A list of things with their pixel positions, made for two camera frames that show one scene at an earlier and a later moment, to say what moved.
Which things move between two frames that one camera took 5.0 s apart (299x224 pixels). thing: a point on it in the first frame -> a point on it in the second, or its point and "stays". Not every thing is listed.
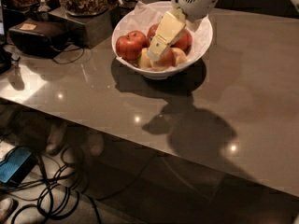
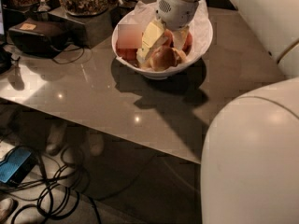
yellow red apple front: [164, 62] stays
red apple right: [183, 41] stays
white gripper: [198, 1] -> [177, 12]
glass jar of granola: [85, 0] stays
